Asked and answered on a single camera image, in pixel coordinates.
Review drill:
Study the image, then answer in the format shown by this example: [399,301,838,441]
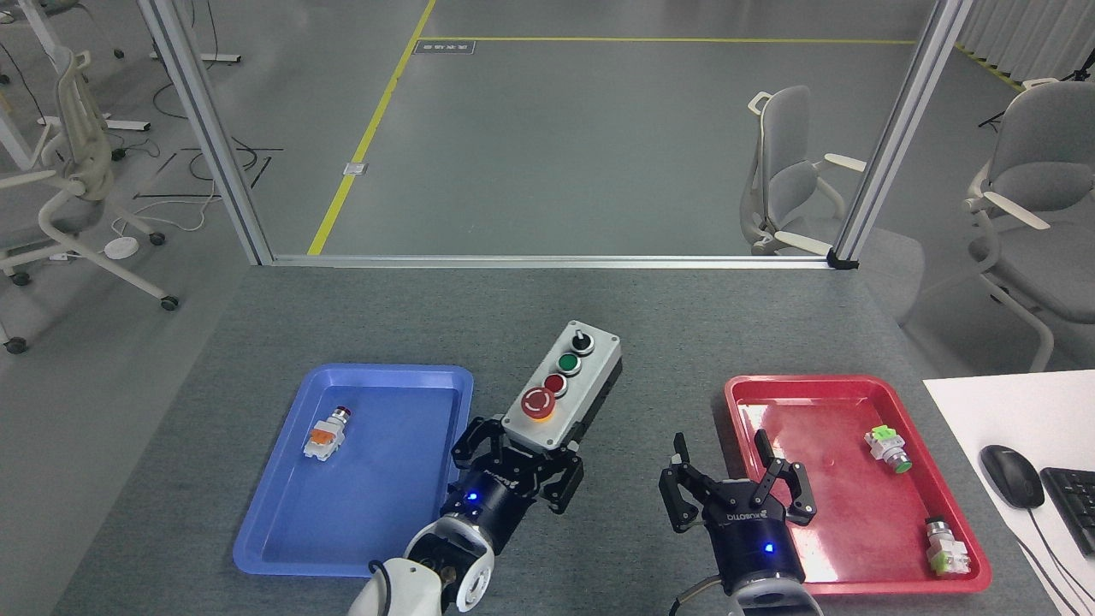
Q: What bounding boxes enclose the white desk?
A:
[922,370,1095,616]

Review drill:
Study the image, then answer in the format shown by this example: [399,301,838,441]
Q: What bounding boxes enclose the grey control box with buttons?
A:
[500,321,624,456]

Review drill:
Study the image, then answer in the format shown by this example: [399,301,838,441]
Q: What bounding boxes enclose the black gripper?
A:
[440,415,586,550]
[658,429,819,593]

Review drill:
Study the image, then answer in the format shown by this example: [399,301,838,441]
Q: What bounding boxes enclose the white mesh office chair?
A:
[0,47,181,356]

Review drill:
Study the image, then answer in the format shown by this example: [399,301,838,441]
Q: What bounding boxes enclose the blue plastic tray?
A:
[233,364,475,580]

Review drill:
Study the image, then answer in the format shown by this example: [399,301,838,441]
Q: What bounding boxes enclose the black keyboard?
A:
[1039,467,1095,558]

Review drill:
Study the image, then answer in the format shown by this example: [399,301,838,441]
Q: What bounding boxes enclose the black computer mouse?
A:
[980,445,1046,512]

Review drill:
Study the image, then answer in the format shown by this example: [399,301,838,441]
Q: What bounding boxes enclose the silver push button green block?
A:
[923,516,973,578]

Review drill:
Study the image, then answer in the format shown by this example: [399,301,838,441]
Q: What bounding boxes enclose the green push button white block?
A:
[863,425,914,476]

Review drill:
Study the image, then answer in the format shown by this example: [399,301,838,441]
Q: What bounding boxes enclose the red push button orange block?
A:
[303,407,354,465]

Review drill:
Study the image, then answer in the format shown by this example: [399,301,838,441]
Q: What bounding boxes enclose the black mouse cable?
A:
[1014,506,1086,616]

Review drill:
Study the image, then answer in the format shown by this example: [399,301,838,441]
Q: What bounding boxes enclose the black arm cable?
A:
[669,575,730,616]

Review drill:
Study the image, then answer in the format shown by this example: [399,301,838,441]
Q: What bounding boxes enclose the silver aluminium post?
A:
[828,0,976,268]
[137,0,275,266]

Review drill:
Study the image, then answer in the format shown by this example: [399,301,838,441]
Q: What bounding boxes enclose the silver aluminium rail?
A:
[269,254,835,270]

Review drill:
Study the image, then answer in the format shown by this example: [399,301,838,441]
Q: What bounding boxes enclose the grey office chair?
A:
[965,79,1095,374]
[740,85,869,258]

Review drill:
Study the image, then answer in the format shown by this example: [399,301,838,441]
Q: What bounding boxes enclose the red plastic tray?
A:
[724,374,993,596]

